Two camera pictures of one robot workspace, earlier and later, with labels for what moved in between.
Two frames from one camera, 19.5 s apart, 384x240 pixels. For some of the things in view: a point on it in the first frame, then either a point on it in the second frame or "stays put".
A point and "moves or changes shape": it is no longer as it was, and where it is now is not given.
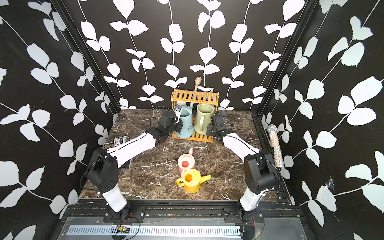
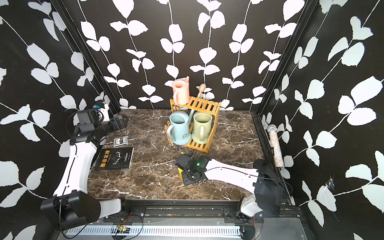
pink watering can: [186, 161] moves or changes shape
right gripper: [210, 127] → [185, 181]
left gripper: [179, 126] → [122, 123]
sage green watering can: [204, 111] moves or changes shape
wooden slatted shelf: [195, 97] → [179, 129]
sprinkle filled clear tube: [278, 159] stays put
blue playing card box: [120, 140] stays put
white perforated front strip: [154, 231] stays put
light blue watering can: [186, 130] moves or changes shape
